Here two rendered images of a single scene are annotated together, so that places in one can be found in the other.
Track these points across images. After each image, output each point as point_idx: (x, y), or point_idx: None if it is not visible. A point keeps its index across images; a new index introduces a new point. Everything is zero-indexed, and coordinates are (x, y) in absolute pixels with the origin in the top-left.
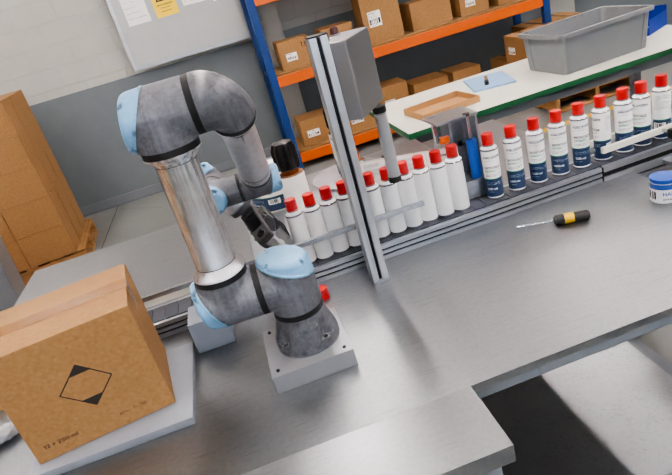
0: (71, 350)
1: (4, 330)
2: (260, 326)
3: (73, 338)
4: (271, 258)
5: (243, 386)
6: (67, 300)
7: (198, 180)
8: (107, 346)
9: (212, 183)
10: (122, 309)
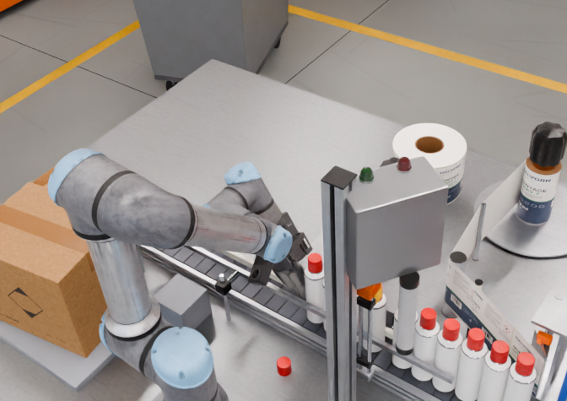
0: (17, 279)
1: (6, 214)
2: (215, 344)
3: (18, 273)
4: (168, 347)
5: (132, 396)
6: (55, 223)
7: (110, 258)
8: (41, 294)
9: (219, 208)
10: (53, 283)
